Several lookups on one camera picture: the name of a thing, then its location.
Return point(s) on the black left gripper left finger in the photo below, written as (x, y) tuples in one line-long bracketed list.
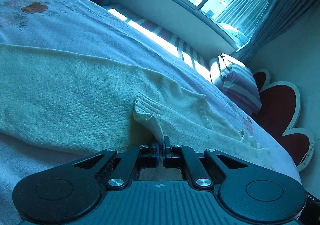
[(64, 193)]

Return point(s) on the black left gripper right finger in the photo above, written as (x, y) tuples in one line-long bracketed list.
[(234, 191)]

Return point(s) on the cream knitted sweater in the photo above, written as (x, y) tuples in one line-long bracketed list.
[(84, 104)]

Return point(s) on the red white scalloped headboard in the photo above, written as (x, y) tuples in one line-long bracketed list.
[(279, 114)]

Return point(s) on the striped folded pillow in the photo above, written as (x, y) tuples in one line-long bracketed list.
[(236, 81)]

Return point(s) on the striped mattress by window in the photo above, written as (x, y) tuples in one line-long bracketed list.
[(163, 37)]

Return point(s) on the floral light bed sheet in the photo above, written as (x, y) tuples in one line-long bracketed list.
[(85, 28)]

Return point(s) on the right blue curtain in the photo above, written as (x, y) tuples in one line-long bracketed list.
[(278, 17)]

